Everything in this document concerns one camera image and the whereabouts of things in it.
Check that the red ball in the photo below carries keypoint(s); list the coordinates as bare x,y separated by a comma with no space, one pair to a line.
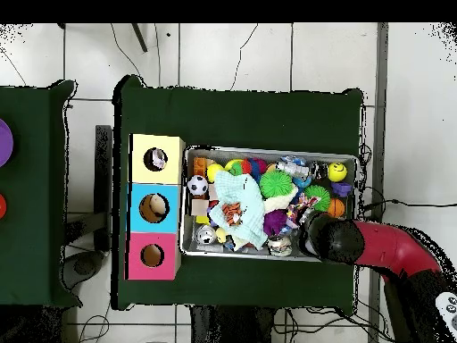
2,206

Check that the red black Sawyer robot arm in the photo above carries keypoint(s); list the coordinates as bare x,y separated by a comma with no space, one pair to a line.
392,246

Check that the wooden box with three holes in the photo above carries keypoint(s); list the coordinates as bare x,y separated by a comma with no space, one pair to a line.
141,175

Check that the dark green tablecloth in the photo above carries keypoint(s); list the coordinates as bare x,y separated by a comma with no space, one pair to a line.
242,118
32,214

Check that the large green spiky ball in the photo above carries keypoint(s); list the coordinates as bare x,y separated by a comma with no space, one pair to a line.
275,184

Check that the orange basketball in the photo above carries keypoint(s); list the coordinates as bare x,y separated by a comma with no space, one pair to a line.
336,207

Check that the mint green cloth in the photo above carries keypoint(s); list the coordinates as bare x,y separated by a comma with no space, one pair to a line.
239,193

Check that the yellow tennis ball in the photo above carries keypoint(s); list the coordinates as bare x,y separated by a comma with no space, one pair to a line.
214,171

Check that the small tiger plush toy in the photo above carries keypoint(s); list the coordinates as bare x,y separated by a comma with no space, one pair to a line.
232,213

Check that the purple plate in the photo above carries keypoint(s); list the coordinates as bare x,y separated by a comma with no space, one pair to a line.
5,143

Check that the black stand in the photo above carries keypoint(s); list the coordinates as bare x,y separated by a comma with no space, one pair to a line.
103,160

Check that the black tripod leg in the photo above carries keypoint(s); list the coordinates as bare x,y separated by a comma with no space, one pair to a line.
140,38

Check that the silver mesh bin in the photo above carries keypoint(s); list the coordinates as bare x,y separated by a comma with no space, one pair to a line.
250,254

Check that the black and white soccer ball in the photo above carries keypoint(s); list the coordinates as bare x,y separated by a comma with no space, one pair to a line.
197,185

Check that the yellow smiley ball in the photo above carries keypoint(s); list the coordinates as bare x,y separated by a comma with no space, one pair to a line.
337,172

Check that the large polka dot cloth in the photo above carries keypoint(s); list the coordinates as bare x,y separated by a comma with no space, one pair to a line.
159,159

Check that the silver robot toy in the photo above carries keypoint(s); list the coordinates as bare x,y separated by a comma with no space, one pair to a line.
292,168

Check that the colourful patterned cloth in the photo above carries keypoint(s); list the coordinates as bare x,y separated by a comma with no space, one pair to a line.
298,207

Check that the small green spiky ball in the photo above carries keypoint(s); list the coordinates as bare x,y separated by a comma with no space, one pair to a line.
319,196

